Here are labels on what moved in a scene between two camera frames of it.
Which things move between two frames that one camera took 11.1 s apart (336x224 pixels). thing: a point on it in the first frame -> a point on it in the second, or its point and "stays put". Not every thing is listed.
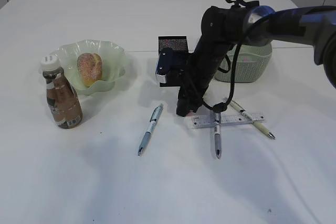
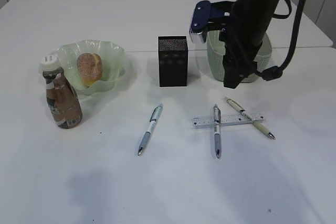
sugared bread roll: [90, 68] stays put
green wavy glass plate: [92, 66] stays put
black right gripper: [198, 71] -> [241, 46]
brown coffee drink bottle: [62, 98] stays put
